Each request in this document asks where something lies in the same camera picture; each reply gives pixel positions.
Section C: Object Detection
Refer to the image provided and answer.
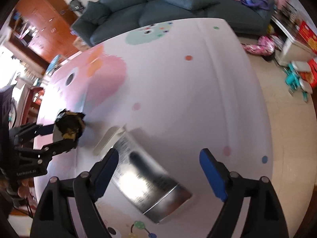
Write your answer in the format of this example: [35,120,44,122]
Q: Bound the blue round stool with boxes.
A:
[46,55,62,75]

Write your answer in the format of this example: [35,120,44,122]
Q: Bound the black standing fan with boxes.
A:
[69,0,83,13]

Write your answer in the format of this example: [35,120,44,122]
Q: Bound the small red gift box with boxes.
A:
[307,57,317,87]

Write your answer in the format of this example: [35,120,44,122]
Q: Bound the small dark teal cushion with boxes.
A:
[82,1,112,25]

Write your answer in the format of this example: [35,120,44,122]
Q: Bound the pink backpack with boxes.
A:
[241,35,276,56]

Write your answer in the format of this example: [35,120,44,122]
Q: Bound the brown cardboard box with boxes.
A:
[73,37,91,50]

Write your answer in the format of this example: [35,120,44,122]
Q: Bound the white low cabinet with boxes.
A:
[271,15,314,66]

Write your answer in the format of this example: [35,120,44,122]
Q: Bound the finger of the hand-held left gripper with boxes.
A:
[15,139,78,159]
[10,123,56,140]

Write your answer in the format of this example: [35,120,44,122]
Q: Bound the grey small box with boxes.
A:
[93,126,193,224]

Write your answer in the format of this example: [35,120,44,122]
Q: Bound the large red gift box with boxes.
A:
[296,21,317,54]

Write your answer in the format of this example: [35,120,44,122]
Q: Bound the black yellow wrapper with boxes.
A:
[53,108,87,140]

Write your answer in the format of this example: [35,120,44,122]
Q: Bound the person's left hand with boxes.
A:
[16,178,34,199]

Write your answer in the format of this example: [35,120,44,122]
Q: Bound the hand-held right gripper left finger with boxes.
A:
[30,148,120,238]

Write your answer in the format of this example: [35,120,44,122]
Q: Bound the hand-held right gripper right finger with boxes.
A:
[199,148,290,238]

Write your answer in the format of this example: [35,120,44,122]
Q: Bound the teal toy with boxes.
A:
[284,61,315,102]

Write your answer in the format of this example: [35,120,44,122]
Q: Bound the wooden cabinet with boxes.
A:
[9,0,86,67]

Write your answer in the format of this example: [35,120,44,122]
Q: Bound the dark teal sofa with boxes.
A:
[71,0,275,47]

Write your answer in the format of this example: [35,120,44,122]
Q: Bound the printed cartoon tablecloth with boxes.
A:
[32,17,270,238]

